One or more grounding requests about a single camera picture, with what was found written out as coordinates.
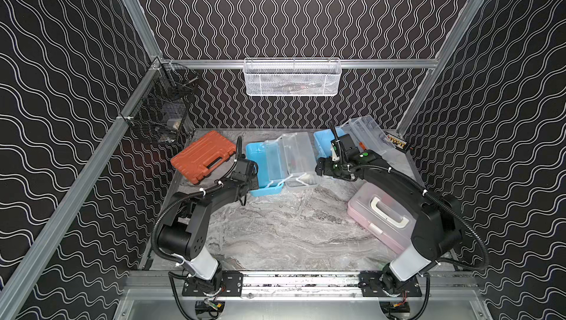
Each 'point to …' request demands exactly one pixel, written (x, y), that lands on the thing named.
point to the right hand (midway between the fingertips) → (325, 169)
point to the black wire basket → (160, 110)
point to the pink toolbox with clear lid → (382, 217)
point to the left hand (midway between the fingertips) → (250, 176)
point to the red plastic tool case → (200, 159)
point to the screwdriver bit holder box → (398, 142)
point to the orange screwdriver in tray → (362, 146)
